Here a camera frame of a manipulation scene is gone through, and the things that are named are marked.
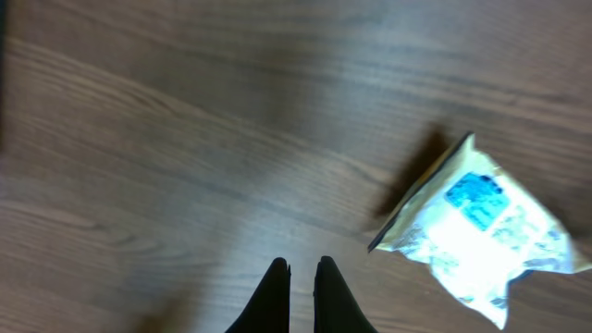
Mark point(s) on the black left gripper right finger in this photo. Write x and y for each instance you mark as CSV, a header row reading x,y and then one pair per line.
x,y
335,308

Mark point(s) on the yellow snack bag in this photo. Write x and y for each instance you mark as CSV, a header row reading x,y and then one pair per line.
x,y
477,229

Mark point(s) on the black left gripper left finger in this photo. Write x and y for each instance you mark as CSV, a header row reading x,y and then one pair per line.
x,y
268,310

